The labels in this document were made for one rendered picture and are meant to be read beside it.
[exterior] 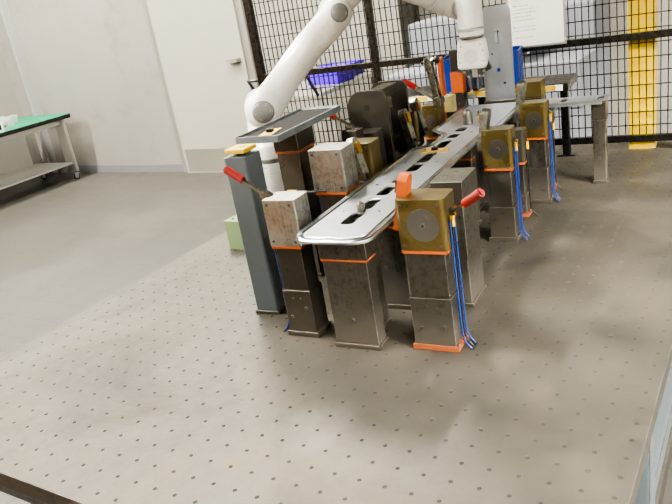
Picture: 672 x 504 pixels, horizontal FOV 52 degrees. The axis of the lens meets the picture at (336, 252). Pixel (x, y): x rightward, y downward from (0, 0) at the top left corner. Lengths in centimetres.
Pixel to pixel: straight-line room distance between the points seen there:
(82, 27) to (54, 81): 84
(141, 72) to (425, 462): 640
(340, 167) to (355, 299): 39
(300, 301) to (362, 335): 19
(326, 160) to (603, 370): 85
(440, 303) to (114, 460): 75
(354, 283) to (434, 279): 18
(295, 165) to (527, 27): 135
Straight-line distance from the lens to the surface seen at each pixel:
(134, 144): 771
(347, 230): 152
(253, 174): 179
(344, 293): 160
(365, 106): 217
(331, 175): 183
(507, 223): 215
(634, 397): 144
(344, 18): 229
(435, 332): 158
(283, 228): 164
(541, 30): 300
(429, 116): 256
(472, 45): 247
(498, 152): 208
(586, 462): 128
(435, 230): 147
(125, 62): 749
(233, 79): 652
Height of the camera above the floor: 150
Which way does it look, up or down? 21 degrees down
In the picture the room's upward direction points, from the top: 10 degrees counter-clockwise
